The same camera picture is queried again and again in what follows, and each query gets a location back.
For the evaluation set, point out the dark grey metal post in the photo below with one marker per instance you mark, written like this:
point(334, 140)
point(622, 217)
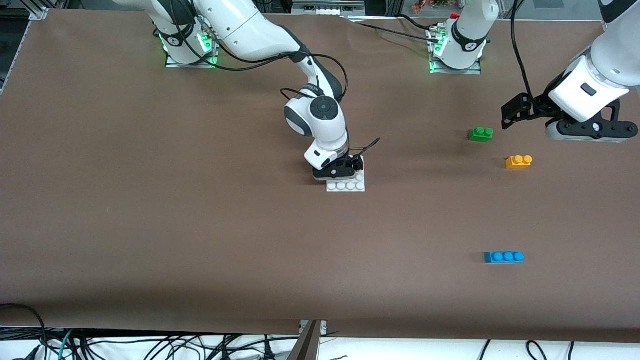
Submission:
point(305, 347)

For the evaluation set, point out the white power strip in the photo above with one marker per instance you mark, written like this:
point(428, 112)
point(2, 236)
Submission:
point(325, 10)

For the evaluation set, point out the white studded base plate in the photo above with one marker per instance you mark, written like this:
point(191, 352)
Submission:
point(345, 186)

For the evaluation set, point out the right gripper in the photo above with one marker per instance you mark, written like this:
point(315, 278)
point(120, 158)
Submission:
point(353, 163)

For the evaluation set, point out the brown table cloth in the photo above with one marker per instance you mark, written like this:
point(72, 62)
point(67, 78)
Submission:
point(250, 250)

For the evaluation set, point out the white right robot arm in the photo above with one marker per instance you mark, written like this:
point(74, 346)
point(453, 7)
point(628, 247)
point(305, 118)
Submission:
point(240, 25)

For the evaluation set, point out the green two-stud block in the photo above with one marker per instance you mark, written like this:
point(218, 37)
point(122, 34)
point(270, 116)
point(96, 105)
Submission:
point(480, 135)

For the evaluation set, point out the yellow two-stud block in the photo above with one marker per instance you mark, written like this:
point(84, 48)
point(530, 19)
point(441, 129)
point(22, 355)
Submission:
point(517, 163)

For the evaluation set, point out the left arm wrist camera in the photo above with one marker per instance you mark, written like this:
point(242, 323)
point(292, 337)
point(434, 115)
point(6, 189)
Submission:
point(595, 130)

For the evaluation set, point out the silver metal bracket plate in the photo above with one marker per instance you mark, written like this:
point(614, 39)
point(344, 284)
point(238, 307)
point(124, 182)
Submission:
point(322, 326)

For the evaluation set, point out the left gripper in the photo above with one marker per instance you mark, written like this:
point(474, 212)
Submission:
point(539, 108)

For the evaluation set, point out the orange clutter item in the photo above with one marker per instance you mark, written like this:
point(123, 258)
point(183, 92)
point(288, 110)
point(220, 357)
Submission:
point(430, 5)

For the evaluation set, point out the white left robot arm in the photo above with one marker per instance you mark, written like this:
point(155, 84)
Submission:
point(470, 30)

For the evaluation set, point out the blue three-stud block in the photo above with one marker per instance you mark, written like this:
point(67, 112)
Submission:
point(502, 257)

